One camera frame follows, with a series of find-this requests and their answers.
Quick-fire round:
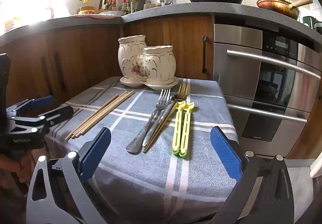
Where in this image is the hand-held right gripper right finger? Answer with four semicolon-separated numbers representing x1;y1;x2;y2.
210;126;295;224

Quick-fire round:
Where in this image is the stainless steel oven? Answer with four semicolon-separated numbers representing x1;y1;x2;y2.
213;23;322;157

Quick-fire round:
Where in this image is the white bowl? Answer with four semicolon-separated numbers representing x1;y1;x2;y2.
99;10;124;16

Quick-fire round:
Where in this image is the copper frying pan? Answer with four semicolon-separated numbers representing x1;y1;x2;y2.
257;0;314;20

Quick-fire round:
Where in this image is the white cloth red trim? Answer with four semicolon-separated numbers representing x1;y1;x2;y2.
69;11;124;21

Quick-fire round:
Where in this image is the silver fork wide handle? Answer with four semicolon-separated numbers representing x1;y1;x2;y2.
126;88;171;154

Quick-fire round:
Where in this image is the gold fork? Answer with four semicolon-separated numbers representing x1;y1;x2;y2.
143;81;190;153

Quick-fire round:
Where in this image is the wooden chopstick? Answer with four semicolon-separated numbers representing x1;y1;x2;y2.
65;94;119;140
71;91;127;139
77;91;134;137
80;90;136;136
74;92;130;138

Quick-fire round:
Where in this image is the yellow green plastic clip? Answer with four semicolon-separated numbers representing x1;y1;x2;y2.
179;102;196;158
172;100;187;156

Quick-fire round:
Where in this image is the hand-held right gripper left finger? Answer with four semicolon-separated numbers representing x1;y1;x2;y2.
26;127;111;224

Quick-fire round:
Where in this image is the silver fork narrow handle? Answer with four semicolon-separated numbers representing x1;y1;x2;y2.
142;95;177;148

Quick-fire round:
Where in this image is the person's left hand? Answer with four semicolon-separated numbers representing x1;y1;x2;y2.
0;155;33;189

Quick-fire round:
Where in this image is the grey plaid tablecloth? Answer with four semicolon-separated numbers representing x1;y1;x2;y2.
44;76;239;224

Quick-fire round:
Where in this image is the black cabinet handle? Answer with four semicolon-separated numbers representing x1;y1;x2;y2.
202;35;207;74

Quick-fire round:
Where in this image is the wooden kitchen cabinet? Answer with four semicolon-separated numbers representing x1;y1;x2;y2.
0;15;214;114

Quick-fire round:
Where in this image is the cream floral ceramic utensil holder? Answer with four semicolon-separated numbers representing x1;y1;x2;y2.
118;35;180;89

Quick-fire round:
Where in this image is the dark green kettle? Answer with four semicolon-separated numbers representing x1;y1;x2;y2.
303;15;322;36

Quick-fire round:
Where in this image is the grey kitchen countertop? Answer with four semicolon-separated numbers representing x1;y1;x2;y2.
0;3;322;47

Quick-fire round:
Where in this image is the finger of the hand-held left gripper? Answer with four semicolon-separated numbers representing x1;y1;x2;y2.
11;106;74;134
6;96;55;117

